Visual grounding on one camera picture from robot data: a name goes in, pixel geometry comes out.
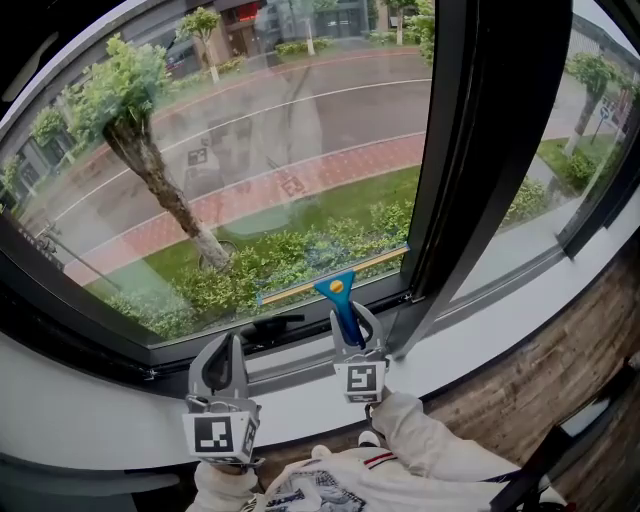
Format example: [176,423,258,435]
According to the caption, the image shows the large clear window glass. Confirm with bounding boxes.
[0,0,435,351]

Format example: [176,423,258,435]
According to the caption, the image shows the large tree with rough trunk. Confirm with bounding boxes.
[62,32,236,274]

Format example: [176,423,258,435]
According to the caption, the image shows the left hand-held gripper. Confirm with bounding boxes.
[181,331,263,469]

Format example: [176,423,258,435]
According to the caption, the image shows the blue and yellow squeegee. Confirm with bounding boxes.
[255,242,412,350]

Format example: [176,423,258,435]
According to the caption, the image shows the narrow window glass pane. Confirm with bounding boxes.
[449,0,640,304]

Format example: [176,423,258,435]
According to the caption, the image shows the white window sill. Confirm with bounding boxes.
[0,214,640,471]

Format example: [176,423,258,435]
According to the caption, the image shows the black window frame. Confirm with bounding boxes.
[0,0,640,396]

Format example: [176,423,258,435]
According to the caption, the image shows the grey curved chair part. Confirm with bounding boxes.
[0,452,182,512]

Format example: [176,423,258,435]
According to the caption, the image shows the person's left forearm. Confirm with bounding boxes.
[192,460,262,512]

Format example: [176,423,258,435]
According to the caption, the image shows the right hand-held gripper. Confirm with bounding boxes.
[329,301,393,406]

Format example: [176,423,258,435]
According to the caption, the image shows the blue round road sign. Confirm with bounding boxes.
[589,104,612,146]

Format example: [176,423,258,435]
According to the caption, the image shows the black strap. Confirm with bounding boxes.
[477,423,569,512]

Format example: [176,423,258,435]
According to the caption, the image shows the person's white patterned clothing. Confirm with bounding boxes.
[252,443,569,512]

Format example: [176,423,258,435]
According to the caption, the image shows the person's right forearm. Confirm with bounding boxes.
[371,391,524,482]

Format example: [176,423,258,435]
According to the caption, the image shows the black window handle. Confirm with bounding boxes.
[239,313,307,344]

